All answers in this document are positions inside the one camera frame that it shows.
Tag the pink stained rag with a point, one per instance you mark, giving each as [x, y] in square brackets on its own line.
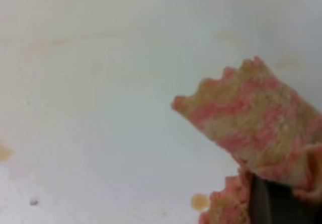
[268, 129]

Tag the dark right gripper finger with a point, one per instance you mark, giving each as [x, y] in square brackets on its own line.
[271, 203]

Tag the small coffee drop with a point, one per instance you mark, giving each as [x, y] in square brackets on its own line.
[199, 202]

